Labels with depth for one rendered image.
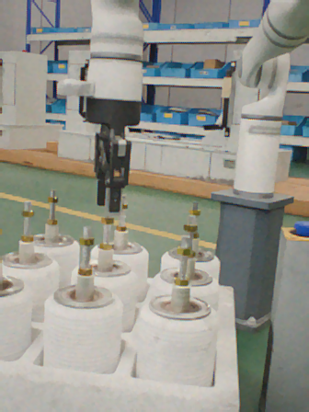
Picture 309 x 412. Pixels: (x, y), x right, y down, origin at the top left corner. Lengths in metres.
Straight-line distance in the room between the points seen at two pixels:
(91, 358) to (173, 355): 0.10
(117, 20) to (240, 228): 0.64
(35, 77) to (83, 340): 3.71
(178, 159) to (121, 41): 2.40
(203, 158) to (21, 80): 1.73
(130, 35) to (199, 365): 0.42
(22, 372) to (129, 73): 0.39
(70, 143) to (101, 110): 2.93
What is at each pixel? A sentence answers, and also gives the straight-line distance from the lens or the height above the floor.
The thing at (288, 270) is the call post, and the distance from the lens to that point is 0.81.
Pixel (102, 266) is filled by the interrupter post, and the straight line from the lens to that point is 0.77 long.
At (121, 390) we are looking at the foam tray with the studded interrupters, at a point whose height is 0.18.
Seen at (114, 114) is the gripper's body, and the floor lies 0.47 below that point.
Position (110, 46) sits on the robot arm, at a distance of 0.71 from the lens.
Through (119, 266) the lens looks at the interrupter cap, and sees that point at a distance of 0.79.
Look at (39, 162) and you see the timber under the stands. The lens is 3.76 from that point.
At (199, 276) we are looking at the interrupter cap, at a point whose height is 0.25.
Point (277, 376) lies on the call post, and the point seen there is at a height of 0.10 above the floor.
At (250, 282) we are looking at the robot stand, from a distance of 1.23.
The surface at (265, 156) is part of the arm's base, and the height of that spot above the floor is 0.39.
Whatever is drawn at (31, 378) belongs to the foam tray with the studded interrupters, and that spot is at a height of 0.18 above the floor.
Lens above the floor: 0.49
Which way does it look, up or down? 11 degrees down
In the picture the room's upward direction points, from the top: 4 degrees clockwise
